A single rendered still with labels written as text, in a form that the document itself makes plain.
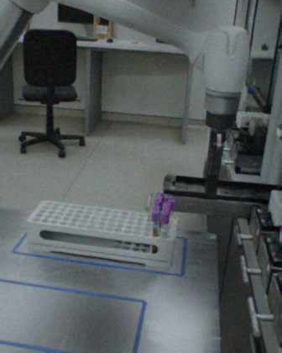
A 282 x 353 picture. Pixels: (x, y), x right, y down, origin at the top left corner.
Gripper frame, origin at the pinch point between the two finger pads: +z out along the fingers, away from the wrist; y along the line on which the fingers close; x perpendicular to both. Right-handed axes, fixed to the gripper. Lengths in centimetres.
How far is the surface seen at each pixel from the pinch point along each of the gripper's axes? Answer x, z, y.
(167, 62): 27, 14, 355
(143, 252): 15.2, -0.1, -38.4
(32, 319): 31, 3, -58
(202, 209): 1.7, 7.1, -2.2
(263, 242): -11.2, 3.7, -22.8
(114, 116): 81, 77, 355
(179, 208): 8.2, 7.3, -2.2
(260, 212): -12.3, 2.6, -9.5
